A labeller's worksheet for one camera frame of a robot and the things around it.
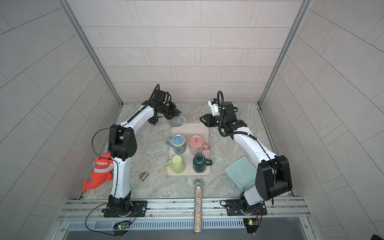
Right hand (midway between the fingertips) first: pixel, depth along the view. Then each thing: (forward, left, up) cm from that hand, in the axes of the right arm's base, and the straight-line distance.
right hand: (202, 118), depth 81 cm
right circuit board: (-47, -20, -23) cm, 56 cm away
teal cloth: (-23, -21, -22) cm, 38 cm away
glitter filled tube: (-38, +5, -19) cm, 43 cm away
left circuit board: (-44, +38, -17) cm, 60 cm away
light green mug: (-21, +15, -13) cm, 28 cm away
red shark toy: (-19, +53, -13) cm, 58 cm away
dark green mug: (-20, +3, -11) cm, 23 cm away
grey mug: (+5, +15, -7) cm, 17 cm away
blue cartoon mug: (-8, +14, -10) cm, 19 cm away
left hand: (+14, +10, -5) cm, 18 cm away
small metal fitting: (-22, +34, -19) cm, 45 cm away
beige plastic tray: (-10, +9, -21) cm, 25 cm away
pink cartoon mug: (-10, +4, -11) cm, 15 cm away
